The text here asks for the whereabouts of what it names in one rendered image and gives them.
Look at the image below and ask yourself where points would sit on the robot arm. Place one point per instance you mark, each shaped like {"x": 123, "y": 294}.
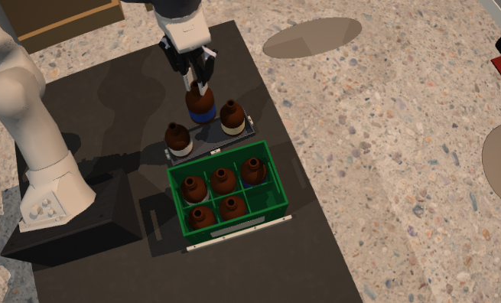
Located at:
{"x": 55, "y": 182}

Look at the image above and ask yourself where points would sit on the brown glass bottle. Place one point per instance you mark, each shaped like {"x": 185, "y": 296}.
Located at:
{"x": 253, "y": 172}
{"x": 223, "y": 182}
{"x": 200, "y": 217}
{"x": 178, "y": 140}
{"x": 232, "y": 118}
{"x": 232, "y": 207}
{"x": 194, "y": 190}
{"x": 202, "y": 109}

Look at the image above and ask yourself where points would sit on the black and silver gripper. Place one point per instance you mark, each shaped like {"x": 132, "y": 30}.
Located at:
{"x": 175, "y": 59}

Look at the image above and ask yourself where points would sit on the green bottle crate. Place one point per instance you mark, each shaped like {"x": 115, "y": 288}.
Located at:
{"x": 262, "y": 197}

